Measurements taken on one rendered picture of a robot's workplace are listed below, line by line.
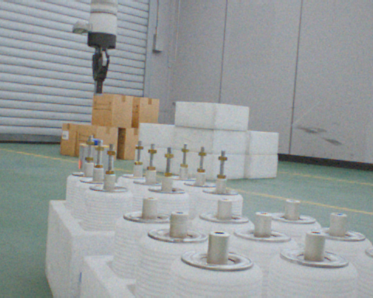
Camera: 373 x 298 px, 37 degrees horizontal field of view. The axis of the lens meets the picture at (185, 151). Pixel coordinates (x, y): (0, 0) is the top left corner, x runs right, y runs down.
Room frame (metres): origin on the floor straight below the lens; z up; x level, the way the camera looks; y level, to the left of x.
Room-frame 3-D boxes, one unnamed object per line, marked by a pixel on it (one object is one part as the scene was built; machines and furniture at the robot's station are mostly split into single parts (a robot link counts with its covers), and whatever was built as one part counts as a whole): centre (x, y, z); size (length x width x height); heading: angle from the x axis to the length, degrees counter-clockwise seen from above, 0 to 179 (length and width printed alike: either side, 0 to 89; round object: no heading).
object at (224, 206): (0.83, -0.07, 0.26); 0.02 x 0.02 x 0.03
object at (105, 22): (1.47, 0.26, 0.64); 0.11 x 0.09 x 0.06; 110
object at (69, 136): (5.37, 1.01, 0.15); 0.30 x 0.24 x 0.30; 135
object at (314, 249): (0.61, -0.15, 0.26); 0.02 x 0.02 x 0.03
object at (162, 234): (0.68, 0.00, 0.25); 0.08 x 0.08 x 0.01
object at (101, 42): (1.47, 0.24, 0.56); 0.08 x 0.08 x 0.09
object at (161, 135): (4.46, 0.10, 0.27); 0.39 x 0.39 x 0.18; 49
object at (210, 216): (0.83, -0.07, 0.25); 0.08 x 0.08 x 0.01
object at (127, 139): (5.36, 0.59, 0.15); 0.30 x 0.24 x 0.30; 47
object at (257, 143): (4.47, -0.47, 0.27); 0.39 x 0.39 x 0.18; 48
